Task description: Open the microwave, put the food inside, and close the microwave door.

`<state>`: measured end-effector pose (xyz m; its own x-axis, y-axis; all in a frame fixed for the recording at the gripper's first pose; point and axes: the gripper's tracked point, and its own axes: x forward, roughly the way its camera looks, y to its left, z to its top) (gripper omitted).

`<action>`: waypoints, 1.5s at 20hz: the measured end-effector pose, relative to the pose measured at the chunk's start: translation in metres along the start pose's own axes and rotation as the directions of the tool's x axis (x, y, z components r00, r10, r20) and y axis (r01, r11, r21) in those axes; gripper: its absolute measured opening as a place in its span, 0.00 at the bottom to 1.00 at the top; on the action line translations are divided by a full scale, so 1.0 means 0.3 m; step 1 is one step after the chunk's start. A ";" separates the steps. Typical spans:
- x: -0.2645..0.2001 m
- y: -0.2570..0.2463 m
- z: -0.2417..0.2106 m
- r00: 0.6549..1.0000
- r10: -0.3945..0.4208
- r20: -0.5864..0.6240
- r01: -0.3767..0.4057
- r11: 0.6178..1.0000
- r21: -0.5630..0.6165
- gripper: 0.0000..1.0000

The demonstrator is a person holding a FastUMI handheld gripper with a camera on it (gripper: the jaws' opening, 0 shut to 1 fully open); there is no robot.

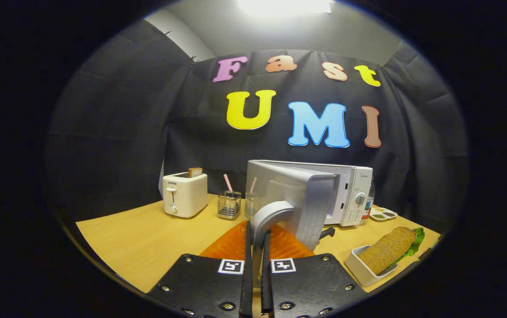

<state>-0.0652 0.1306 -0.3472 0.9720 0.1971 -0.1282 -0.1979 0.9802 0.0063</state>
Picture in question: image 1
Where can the white rectangular dish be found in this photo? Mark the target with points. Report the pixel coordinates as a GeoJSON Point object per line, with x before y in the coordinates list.
{"type": "Point", "coordinates": [359, 271]}

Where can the clear plastic water bottle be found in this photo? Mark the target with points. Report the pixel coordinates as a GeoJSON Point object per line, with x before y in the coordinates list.
{"type": "Point", "coordinates": [369, 203]}

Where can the brown bread lettuce sandwich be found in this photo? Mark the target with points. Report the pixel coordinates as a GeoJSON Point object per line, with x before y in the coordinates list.
{"type": "Point", "coordinates": [388, 249]}

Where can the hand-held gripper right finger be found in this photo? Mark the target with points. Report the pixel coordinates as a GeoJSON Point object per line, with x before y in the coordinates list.
{"type": "Point", "coordinates": [265, 274]}

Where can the large ceiling light panel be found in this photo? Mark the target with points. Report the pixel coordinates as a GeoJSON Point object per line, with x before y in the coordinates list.
{"type": "Point", "coordinates": [284, 5]}

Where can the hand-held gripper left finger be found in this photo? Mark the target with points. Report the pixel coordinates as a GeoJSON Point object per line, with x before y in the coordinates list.
{"type": "Point", "coordinates": [249, 274]}

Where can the toasted bread slice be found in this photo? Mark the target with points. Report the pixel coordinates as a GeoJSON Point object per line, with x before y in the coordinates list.
{"type": "Point", "coordinates": [195, 172]}

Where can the white divided bean dish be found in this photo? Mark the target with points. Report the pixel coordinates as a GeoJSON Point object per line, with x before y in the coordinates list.
{"type": "Point", "coordinates": [382, 215]}

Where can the black backdrop cloth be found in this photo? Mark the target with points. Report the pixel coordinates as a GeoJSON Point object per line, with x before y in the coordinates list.
{"type": "Point", "coordinates": [147, 132]}

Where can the pink striped straw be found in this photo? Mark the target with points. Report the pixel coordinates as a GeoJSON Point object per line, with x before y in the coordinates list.
{"type": "Point", "coordinates": [227, 182]}

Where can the white toaster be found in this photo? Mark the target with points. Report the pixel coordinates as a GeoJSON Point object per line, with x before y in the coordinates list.
{"type": "Point", "coordinates": [187, 194]}

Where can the white microwave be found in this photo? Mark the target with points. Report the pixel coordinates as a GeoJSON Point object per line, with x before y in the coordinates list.
{"type": "Point", "coordinates": [350, 185]}

